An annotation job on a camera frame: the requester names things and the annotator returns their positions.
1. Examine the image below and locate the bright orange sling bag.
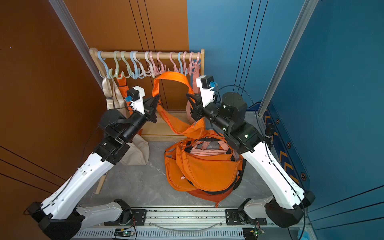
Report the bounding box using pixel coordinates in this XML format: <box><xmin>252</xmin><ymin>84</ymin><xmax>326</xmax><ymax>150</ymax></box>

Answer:
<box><xmin>164</xmin><ymin>141</ymin><xmax>197</xmax><ymax>192</ymax></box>
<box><xmin>152</xmin><ymin>72</ymin><xmax>206</xmax><ymax>139</ymax></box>

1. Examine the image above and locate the orange bag with black strap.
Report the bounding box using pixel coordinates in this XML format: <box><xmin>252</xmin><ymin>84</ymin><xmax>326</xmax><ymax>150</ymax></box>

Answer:
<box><xmin>182</xmin><ymin>137</ymin><xmax>246</xmax><ymax>194</ymax></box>

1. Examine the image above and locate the dark orange sling bag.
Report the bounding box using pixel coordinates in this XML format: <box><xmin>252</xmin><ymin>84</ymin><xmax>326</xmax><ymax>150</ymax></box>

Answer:
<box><xmin>188</xmin><ymin>189</ymin><xmax>233</xmax><ymax>208</ymax></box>

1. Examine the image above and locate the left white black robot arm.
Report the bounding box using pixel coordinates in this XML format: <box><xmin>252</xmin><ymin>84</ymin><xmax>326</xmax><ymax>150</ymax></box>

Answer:
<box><xmin>27</xmin><ymin>96</ymin><xmax>160</xmax><ymax>240</ymax></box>

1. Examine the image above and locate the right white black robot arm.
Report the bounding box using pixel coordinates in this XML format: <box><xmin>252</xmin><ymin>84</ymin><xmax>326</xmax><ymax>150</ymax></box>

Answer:
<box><xmin>187</xmin><ymin>92</ymin><xmax>315</xmax><ymax>228</ymax></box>

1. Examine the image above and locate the beige sling bag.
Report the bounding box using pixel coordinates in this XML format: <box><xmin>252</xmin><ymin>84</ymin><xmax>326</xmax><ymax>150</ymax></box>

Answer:
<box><xmin>102</xmin><ymin>77</ymin><xmax>150</xmax><ymax>166</ymax></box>

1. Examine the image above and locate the green plastic hook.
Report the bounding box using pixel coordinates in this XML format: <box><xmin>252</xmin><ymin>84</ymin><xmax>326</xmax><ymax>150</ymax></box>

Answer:
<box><xmin>109</xmin><ymin>51</ymin><xmax>121</xmax><ymax>80</ymax></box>

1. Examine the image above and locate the blue plastic hook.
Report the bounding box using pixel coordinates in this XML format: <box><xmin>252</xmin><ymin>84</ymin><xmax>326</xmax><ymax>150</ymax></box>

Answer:
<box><xmin>97</xmin><ymin>51</ymin><xmax>111</xmax><ymax>79</ymax></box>

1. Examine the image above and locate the wooden hanging rack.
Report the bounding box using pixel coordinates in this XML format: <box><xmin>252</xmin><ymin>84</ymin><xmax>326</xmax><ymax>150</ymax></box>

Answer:
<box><xmin>89</xmin><ymin>47</ymin><xmax>206</xmax><ymax>143</ymax></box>

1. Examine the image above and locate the black microphone stand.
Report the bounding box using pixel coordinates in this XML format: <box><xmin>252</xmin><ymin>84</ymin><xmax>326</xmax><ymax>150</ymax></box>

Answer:
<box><xmin>264</xmin><ymin>124</ymin><xmax>276</xmax><ymax>148</ymax></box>

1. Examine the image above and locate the wooden stick on floor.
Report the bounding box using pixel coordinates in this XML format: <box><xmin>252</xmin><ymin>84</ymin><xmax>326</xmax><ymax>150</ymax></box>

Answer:
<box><xmin>95</xmin><ymin>173</ymin><xmax>108</xmax><ymax>194</ymax></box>

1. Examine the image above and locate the green circuit board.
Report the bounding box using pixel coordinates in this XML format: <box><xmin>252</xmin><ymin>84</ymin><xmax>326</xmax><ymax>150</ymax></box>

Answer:
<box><xmin>114</xmin><ymin>228</ymin><xmax>136</xmax><ymax>238</ymax></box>

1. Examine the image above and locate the teal cloth corner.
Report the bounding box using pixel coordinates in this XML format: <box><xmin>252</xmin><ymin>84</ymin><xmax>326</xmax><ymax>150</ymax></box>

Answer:
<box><xmin>298</xmin><ymin>230</ymin><xmax>310</xmax><ymax>240</ymax></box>

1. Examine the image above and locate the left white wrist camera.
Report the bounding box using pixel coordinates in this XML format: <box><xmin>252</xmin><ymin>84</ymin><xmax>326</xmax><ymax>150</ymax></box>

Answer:
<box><xmin>126</xmin><ymin>86</ymin><xmax>145</xmax><ymax>115</ymax></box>

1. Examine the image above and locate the orange strap bag far left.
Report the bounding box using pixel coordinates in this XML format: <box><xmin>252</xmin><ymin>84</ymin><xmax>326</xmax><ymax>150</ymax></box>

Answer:
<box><xmin>117</xmin><ymin>77</ymin><xmax>133</xmax><ymax>113</ymax></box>

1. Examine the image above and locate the light pink strap bag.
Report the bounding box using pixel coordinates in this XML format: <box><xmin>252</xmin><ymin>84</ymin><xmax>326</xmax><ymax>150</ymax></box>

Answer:
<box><xmin>186</xmin><ymin>67</ymin><xmax>200</xmax><ymax>124</ymax></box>

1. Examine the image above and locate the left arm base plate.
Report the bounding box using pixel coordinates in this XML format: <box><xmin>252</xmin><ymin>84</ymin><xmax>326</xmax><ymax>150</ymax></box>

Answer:
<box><xmin>104</xmin><ymin>209</ymin><xmax>147</xmax><ymax>227</ymax></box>

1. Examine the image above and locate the aluminium rail frame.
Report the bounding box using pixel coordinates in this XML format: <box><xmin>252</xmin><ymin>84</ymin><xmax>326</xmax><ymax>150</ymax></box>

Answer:
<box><xmin>73</xmin><ymin>207</ymin><xmax>316</xmax><ymax>240</ymax></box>

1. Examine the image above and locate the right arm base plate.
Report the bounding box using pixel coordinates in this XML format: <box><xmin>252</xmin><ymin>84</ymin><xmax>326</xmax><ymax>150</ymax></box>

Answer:
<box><xmin>225</xmin><ymin>209</ymin><xmax>267</xmax><ymax>226</ymax></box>

